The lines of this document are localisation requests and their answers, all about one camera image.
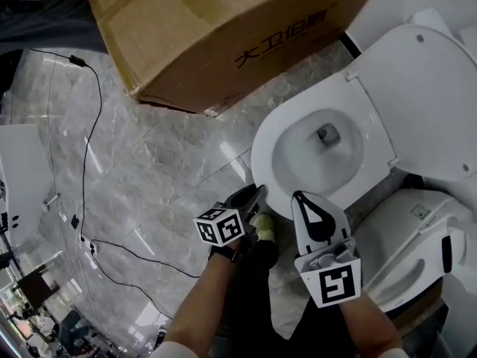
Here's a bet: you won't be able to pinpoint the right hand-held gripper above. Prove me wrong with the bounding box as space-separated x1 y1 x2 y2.
290 191 362 309

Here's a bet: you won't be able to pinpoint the person's black trousers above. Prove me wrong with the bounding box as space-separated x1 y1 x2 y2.
219 236 361 358

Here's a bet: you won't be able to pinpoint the grey office chair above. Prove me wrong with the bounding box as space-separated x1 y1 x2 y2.
57 310 94 350

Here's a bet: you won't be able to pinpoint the dark brown table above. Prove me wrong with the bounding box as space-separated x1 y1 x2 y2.
16 266 60 310

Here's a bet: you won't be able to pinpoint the white toilet with black panel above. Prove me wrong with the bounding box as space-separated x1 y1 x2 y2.
352 187 477 315

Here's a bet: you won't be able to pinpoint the white flat panel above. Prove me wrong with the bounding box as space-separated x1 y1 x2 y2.
0 123 54 249

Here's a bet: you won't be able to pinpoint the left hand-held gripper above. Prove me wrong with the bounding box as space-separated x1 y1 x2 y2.
193 184 267 248

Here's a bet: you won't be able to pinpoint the person's right forearm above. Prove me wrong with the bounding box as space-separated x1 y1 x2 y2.
337 292 404 354

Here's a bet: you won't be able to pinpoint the large brown cardboard box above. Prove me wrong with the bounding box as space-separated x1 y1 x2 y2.
85 0 385 117

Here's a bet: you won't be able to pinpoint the person's left forearm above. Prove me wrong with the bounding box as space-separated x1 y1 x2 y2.
163 254 239 350

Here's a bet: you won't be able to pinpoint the black cable with adapter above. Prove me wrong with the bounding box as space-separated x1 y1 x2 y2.
28 48 104 242

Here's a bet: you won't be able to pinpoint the person's white shirt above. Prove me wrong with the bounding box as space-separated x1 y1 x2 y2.
148 340 411 358

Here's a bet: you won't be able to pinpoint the person's left shoe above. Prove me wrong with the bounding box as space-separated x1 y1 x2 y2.
248 213 277 242

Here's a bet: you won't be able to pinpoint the black wrist watch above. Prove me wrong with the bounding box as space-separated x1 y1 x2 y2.
207 243 242 264

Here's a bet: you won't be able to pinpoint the white toilet seat lid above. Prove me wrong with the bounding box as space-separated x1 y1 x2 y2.
346 24 477 183

